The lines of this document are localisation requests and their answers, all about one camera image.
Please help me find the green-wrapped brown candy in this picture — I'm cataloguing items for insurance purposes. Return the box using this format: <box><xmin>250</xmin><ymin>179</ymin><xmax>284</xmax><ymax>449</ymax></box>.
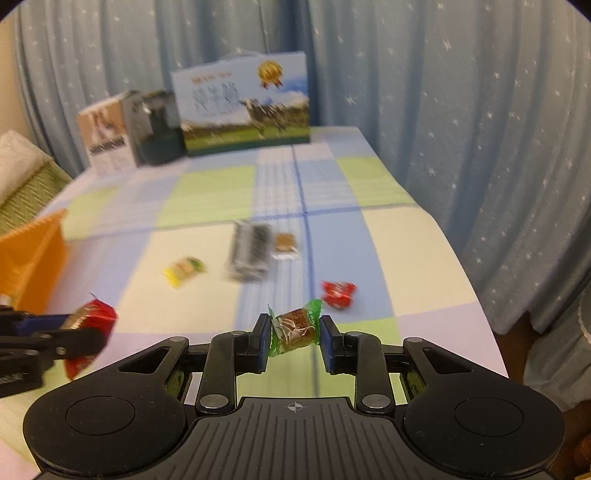
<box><xmin>267</xmin><ymin>299</ymin><xmax>324</xmax><ymax>358</ymax></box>

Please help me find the grey striped snack packet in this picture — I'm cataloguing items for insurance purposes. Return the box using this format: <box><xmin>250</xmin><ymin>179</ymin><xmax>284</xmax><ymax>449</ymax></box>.
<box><xmin>225</xmin><ymin>220</ymin><xmax>273</xmax><ymax>282</ymax></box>

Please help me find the orange plastic tray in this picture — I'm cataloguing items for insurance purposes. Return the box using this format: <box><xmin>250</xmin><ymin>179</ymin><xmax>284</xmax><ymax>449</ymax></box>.
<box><xmin>0</xmin><ymin>208</ymin><xmax>70</xmax><ymax>315</ymax></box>

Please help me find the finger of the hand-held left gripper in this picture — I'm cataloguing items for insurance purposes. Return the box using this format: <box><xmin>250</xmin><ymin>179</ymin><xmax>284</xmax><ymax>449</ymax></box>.
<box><xmin>0</xmin><ymin>329</ymin><xmax>108</xmax><ymax>370</ymax></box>
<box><xmin>0</xmin><ymin>308</ymin><xmax>77</xmax><ymax>337</ymax></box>

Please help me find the blue star curtain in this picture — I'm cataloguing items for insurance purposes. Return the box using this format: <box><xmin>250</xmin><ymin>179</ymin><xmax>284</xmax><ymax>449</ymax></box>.
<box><xmin>14</xmin><ymin>0</ymin><xmax>591</xmax><ymax>333</ymax></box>

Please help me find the white cushion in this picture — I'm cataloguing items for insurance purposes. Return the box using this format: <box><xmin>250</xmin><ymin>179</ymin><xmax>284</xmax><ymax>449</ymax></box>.
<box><xmin>0</xmin><ymin>130</ymin><xmax>54</xmax><ymax>204</ymax></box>

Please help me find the dark glass jar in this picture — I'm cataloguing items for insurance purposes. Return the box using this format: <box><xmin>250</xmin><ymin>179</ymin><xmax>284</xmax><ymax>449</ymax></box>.
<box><xmin>124</xmin><ymin>90</ymin><xmax>185</xmax><ymax>166</ymax></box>

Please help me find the small red candy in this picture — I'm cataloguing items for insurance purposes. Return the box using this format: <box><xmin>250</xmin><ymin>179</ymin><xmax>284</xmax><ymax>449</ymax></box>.
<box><xmin>321</xmin><ymin>280</ymin><xmax>358</xmax><ymax>311</ymax></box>

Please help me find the green zigzag cushion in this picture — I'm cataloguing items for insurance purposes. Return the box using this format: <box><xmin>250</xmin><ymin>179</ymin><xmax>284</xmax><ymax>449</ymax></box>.
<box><xmin>0</xmin><ymin>161</ymin><xmax>75</xmax><ymax>236</ymax></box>

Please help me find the blue milk carton box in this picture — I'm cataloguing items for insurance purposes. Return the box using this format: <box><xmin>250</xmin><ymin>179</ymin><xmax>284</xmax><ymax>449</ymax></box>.
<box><xmin>171</xmin><ymin>51</ymin><xmax>311</xmax><ymax>155</ymax></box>

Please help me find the red snack packet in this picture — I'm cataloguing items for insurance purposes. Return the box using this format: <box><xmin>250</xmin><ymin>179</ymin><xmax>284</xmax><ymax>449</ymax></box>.
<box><xmin>62</xmin><ymin>293</ymin><xmax>118</xmax><ymax>381</ymax></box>

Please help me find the yellow candy packet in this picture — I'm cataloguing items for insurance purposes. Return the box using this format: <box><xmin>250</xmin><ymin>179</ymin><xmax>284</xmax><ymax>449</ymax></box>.
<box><xmin>163</xmin><ymin>256</ymin><xmax>208</xmax><ymax>288</ymax></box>

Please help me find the checked tablecloth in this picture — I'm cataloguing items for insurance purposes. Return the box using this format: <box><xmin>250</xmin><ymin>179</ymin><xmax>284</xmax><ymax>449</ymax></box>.
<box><xmin>0</xmin><ymin>126</ymin><xmax>509</xmax><ymax>480</ymax></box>

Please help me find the white product box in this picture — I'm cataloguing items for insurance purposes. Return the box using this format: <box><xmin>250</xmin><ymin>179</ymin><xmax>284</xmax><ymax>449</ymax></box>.
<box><xmin>76</xmin><ymin>91</ymin><xmax>139</xmax><ymax>175</ymax></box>

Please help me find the blue lace-trimmed cloth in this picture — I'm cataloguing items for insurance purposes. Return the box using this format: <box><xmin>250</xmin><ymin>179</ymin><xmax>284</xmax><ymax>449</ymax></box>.
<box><xmin>524</xmin><ymin>286</ymin><xmax>591</xmax><ymax>411</ymax></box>

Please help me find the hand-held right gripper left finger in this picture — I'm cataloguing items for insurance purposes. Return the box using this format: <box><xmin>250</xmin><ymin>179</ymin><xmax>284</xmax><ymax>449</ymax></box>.
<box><xmin>117</xmin><ymin>314</ymin><xmax>273</xmax><ymax>415</ymax></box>

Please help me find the small brown snack packet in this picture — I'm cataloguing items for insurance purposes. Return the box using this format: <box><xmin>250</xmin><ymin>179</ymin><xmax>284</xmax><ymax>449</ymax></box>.
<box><xmin>271</xmin><ymin>233</ymin><xmax>301</xmax><ymax>260</ymax></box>

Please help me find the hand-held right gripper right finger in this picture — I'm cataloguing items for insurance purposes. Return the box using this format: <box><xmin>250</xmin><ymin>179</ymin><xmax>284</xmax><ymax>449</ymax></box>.
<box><xmin>320</xmin><ymin>315</ymin><xmax>472</xmax><ymax>415</ymax></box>

